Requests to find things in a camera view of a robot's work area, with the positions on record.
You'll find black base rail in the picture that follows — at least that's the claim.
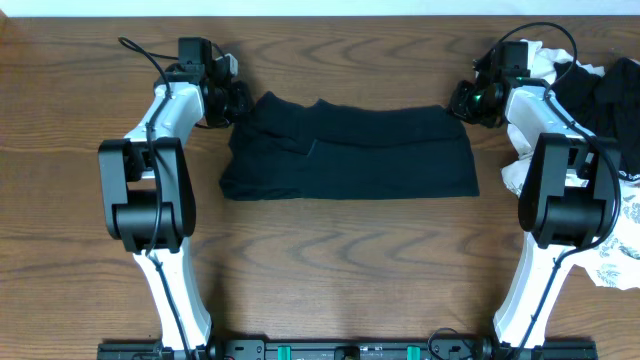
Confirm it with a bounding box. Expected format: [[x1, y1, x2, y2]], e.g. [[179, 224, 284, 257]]
[[96, 335, 599, 360]]

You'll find white fern-print cloth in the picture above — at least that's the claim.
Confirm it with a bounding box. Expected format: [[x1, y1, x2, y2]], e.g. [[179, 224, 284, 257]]
[[501, 149, 640, 291]]

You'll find black t-shirt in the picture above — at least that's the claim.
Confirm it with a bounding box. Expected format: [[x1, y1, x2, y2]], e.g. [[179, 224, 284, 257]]
[[219, 92, 480, 201]]

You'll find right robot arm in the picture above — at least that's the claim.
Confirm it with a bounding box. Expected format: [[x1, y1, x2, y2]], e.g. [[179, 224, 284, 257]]
[[448, 40, 621, 359]]

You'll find black garment in pile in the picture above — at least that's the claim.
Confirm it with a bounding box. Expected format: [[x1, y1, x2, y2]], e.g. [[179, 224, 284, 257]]
[[553, 58, 639, 181]]

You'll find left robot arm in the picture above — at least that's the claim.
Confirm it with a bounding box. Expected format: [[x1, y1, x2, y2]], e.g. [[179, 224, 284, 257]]
[[97, 36, 252, 359]]

